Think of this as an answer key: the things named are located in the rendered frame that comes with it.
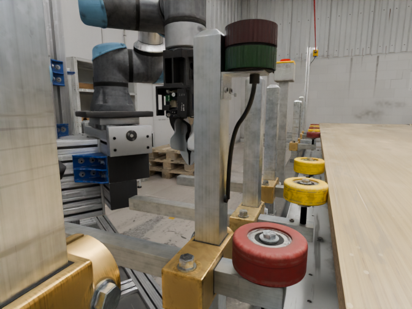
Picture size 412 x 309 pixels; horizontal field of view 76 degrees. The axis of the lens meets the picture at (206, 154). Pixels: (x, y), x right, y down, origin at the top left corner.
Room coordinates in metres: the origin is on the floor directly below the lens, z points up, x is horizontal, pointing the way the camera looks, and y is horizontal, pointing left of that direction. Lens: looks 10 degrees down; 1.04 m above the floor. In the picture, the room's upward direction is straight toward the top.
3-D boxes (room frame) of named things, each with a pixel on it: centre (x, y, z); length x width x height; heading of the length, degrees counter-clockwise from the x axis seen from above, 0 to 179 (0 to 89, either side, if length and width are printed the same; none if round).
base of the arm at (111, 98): (0.97, 0.34, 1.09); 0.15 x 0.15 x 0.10
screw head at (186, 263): (0.27, 0.02, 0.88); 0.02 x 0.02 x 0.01
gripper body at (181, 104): (0.50, 0.04, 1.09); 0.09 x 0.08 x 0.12; 157
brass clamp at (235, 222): (0.55, -0.10, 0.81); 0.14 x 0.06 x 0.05; 157
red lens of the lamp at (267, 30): (0.32, -0.05, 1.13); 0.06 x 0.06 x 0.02
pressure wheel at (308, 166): (0.72, -0.29, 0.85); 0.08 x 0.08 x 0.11
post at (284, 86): (1.04, -0.30, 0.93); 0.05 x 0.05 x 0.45; 67
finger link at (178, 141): (0.51, 0.05, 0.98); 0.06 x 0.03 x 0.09; 157
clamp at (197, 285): (0.32, 0.00, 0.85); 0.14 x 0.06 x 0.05; 157
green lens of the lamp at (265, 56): (0.32, -0.05, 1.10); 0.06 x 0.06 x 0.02
